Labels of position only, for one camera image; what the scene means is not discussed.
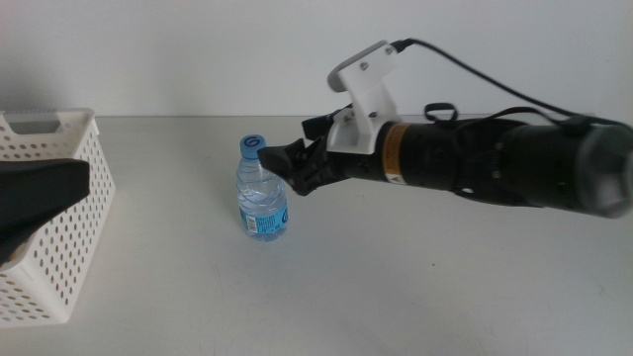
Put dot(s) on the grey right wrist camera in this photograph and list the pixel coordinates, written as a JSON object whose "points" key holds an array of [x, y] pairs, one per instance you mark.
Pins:
{"points": [[338, 74]]}

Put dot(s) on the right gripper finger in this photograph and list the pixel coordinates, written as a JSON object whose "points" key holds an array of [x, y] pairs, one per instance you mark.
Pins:
{"points": [[287, 163], [317, 126]]}

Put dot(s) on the clear water bottle blue label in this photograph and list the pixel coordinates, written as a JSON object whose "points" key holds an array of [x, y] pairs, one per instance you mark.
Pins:
{"points": [[262, 207]]}

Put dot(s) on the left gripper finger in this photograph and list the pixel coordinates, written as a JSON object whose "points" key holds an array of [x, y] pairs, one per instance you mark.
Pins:
{"points": [[34, 193]]}

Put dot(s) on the white right camera bracket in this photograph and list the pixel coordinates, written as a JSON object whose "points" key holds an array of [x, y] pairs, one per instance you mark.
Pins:
{"points": [[368, 104]]}

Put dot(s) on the white perforated plastic basket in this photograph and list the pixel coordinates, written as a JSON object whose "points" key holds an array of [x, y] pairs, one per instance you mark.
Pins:
{"points": [[64, 247]]}

